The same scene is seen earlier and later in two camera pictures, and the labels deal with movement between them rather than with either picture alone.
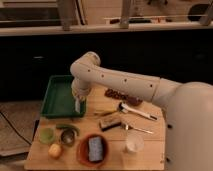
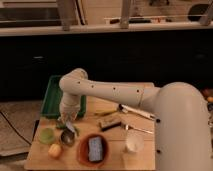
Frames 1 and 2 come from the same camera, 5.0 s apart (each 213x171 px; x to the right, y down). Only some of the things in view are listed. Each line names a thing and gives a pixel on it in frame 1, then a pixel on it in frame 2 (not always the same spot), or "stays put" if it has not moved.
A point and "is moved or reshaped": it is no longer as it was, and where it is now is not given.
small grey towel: x=77 y=104 is moved or reshaped
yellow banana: x=102 y=111 stays put
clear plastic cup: x=134 y=142 stays put
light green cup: x=46 y=135 stays put
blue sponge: x=95 y=148 stays put
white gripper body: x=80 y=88 → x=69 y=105
